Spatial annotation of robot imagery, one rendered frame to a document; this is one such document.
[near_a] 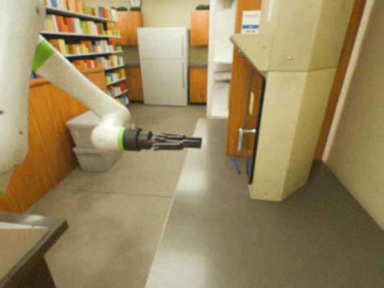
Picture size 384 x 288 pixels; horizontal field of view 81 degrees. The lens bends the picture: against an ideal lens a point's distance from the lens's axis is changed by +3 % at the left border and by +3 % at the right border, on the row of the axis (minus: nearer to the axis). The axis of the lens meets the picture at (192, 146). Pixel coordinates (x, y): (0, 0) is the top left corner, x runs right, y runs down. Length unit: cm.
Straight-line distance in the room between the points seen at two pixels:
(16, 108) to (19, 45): 17
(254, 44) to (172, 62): 505
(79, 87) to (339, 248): 101
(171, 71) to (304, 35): 512
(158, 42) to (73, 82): 490
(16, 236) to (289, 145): 85
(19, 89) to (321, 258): 92
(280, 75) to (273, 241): 50
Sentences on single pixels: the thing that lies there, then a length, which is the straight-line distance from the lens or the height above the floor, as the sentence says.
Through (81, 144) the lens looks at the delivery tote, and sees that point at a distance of 299.
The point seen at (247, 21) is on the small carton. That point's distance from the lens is 78.
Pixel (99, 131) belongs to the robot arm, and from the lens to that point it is 90.
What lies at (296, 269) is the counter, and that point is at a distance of 73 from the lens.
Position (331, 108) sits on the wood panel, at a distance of 123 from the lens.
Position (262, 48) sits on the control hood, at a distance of 72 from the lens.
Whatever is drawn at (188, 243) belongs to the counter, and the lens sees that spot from 73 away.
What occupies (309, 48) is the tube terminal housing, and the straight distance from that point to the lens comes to 75.
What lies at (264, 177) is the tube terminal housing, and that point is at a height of 104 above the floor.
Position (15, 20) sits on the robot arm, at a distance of 79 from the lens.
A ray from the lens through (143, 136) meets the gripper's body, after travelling 85.
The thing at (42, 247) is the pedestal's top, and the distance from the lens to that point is 86.
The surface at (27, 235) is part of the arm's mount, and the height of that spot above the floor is 99.
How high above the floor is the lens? 149
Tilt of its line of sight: 25 degrees down
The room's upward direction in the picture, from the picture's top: straight up
